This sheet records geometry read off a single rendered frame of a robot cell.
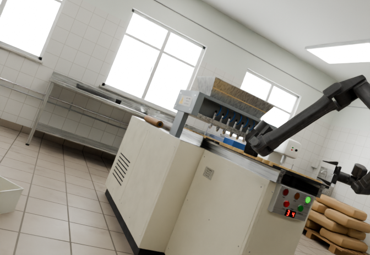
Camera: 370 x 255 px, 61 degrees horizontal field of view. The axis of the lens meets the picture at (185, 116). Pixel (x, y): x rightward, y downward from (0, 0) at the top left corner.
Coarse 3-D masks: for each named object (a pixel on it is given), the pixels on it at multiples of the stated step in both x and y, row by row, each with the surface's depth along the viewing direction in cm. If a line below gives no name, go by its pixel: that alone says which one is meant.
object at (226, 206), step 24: (216, 168) 193; (240, 168) 174; (192, 192) 207; (216, 192) 184; (240, 192) 166; (264, 192) 152; (192, 216) 197; (216, 216) 176; (240, 216) 160; (264, 216) 153; (192, 240) 188; (216, 240) 169; (240, 240) 154; (264, 240) 155; (288, 240) 161
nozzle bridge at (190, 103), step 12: (180, 96) 231; (192, 96) 214; (204, 96) 209; (180, 108) 224; (192, 108) 207; (204, 108) 219; (216, 108) 223; (228, 108) 220; (180, 120) 217; (204, 120) 219; (216, 120) 225; (252, 120) 235; (180, 132) 216; (240, 132) 228
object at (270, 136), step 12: (336, 84) 121; (324, 96) 124; (312, 108) 126; (324, 108) 123; (336, 108) 124; (300, 120) 127; (312, 120) 126; (276, 132) 132; (288, 132) 129; (264, 144) 131; (276, 144) 132; (264, 156) 136
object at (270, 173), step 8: (208, 144) 213; (216, 144) 204; (216, 152) 201; (224, 152) 194; (232, 152) 186; (232, 160) 184; (240, 160) 178; (248, 160) 171; (248, 168) 169; (256, 168) 164; (264, 168) 159; (272, 168) 154; (264, 176) 157; (272, 176) 152; (280, 176) 150
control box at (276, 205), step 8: (280, 184) 152; (280, 192) 151; (296, 192) 155; (272, 200) 152; (280, 200) 152; (288, 200) 153; (296, 200) 156; (304, 200) 158; (312, 200) 160; (272, 208) 150; (280, 208) 152; (288, 208) 154; (296, 208) 156; (304, 208) 159; (288, 216) 155; (296, 216) 157; (304, 216) 160
